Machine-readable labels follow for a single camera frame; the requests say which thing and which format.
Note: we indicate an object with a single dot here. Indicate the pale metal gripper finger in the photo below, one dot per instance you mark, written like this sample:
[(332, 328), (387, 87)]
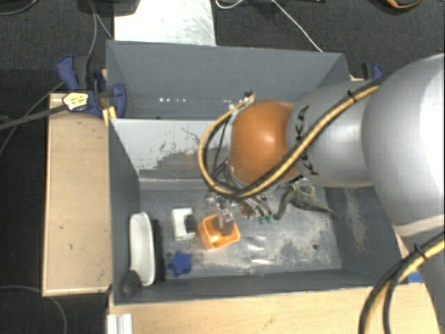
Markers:
[(219, 214), (228, 224)]

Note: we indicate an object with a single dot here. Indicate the orange plastic cup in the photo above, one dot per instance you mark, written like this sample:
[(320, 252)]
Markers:
[(212, 237)]

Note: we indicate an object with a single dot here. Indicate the white and black box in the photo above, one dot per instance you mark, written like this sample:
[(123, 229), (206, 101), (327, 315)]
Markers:
[(180, 225)]

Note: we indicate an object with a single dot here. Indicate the dark grey toy animal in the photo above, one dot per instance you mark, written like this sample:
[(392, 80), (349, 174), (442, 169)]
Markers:
[(306, 200)]

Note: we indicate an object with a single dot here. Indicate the blue star-shaped toy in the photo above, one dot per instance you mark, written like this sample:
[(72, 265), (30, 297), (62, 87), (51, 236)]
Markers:
[(179, 263)]

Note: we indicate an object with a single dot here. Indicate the white brush with black knob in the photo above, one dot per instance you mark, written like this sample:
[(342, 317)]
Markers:
[(142, 245)]

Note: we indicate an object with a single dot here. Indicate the grey metal bin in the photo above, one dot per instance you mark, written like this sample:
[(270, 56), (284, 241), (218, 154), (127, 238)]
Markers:
[(174, 82)]

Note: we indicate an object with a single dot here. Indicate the pale wood board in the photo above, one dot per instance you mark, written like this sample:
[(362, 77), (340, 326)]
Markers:
[(78, 193)]

